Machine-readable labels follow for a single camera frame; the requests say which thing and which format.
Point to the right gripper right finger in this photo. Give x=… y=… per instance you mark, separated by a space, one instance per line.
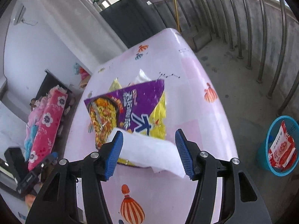
x=241 y=201

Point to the pink balloon-print tablecloth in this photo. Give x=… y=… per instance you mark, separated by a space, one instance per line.
x=136 y=194

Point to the dark green door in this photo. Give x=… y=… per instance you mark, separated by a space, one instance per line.
x=133 y=21

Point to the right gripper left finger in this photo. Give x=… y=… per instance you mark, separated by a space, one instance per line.
x=57 y=203

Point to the white tissue paper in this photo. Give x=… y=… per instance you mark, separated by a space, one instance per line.
x=145 y=151

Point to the operator left hand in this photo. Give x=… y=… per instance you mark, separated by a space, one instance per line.
x=29 y=200

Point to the blue plastic trash basket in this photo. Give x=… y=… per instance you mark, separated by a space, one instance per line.
x=262 y=154

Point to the black bed headboard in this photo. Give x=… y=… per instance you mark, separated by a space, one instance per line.
x=49 y=82

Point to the colourful toys pile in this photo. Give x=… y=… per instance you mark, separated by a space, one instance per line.
x=84 y=75

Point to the yellow broom handle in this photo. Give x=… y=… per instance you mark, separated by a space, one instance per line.
x=177 y=16

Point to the white air conditioner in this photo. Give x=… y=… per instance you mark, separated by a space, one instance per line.
x=19 y=14

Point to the purple noodle snack bag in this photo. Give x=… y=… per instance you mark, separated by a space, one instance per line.
x=138 y=108

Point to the red white snack bag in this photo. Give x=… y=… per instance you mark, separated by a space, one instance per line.
x=282 y=153

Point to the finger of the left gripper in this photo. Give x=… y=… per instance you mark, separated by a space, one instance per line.
x=50 y=157

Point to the pink floral quilt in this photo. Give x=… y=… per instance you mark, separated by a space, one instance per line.
x=43 y=124

